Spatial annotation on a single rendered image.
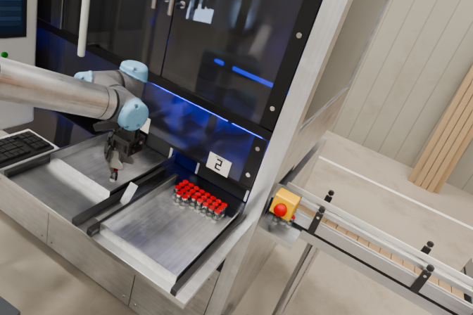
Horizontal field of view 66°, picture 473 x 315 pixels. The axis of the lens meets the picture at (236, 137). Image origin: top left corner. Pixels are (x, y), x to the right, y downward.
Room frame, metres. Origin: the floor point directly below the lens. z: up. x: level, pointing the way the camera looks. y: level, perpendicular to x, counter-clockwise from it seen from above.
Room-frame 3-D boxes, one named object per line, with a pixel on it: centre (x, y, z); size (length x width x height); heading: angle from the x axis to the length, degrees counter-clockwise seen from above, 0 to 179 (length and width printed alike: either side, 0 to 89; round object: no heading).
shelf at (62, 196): (0.94, 0.24, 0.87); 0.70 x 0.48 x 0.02; 70
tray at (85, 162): (1.07, 0.38, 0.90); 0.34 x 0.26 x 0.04; 160
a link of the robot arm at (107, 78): (0.83, 0.37, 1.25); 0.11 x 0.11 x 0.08; 55
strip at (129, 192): (0.84, 0.28, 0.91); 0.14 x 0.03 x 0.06; 161
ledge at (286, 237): (1.01, -0.24, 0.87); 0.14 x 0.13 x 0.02; 160
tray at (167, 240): (0.84, 0.10, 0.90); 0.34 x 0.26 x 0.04; 160
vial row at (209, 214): (0.95, 0.06, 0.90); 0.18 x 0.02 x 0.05; 70
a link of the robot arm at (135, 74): (0.92, 0.32, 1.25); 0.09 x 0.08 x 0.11; 145
